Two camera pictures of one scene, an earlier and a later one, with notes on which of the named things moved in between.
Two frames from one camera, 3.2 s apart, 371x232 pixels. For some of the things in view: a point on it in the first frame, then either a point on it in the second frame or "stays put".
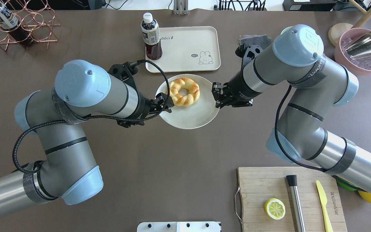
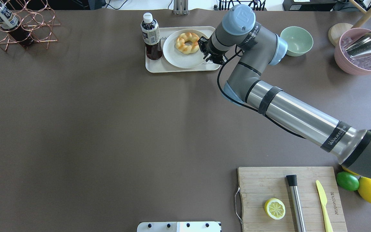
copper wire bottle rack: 34,15 stays put
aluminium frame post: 181,7 stays put
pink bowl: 364,64 stays put
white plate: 204,111 -> 178,58
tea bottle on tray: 150,35 stays put
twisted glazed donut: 193,95 -> 181,45
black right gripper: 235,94 -> 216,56
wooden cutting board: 257,185 stays put
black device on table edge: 309,5 stays put
